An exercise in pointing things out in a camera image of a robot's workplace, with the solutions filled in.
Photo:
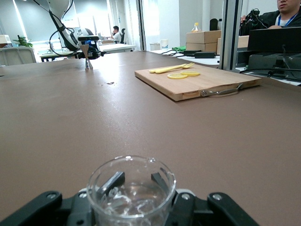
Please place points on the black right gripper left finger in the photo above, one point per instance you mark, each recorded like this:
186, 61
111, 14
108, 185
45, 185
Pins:
47, 204

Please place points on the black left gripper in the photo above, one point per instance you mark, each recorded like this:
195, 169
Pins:
95, 48

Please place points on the aluminium frame post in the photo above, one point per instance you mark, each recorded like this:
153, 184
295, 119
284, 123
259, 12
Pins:
231, 35

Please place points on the dark grey equipment case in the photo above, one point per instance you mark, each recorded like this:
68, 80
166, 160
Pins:
265, 63

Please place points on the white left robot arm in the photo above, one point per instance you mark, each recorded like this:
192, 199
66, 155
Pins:
68, 37

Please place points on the green cloth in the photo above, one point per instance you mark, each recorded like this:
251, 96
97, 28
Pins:
178, 48

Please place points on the black office chair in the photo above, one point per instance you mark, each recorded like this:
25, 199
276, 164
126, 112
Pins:
122, 35

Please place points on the black flat equipment box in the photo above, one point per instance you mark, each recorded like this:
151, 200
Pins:
275, 38

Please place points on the black power adapter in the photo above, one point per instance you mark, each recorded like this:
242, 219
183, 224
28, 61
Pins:
204, 55

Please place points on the wooden cutting board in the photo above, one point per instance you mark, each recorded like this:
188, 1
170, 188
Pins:
211, 81

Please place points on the clear glass measuring cup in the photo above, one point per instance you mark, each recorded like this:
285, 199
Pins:
131, 212

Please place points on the yellow plastic fork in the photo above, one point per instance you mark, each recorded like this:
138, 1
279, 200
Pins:
188, 65

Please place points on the grey mesh chair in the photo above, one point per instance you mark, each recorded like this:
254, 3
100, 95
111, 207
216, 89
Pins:
16, 56

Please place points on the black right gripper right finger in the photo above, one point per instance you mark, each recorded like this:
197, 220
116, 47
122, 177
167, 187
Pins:
223, 209

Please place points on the green potted plant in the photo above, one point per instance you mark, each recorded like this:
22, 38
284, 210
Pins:
23, 41

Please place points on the yellow lemon slice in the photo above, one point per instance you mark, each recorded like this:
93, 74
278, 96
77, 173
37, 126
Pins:
177, 76
191, 73

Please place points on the white paper cup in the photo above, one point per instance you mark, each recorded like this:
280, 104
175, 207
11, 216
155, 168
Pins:
164, 44

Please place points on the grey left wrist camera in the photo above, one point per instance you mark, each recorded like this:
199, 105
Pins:
88, 38

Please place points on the seated person white shirt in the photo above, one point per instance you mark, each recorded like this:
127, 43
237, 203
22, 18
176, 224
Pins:
115, 34

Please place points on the clear plastic bottle orange cap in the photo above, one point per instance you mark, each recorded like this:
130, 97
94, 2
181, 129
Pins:
196, 28

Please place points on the brown cardboard box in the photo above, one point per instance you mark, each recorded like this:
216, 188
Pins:
200, 47
202, 36
244, 41

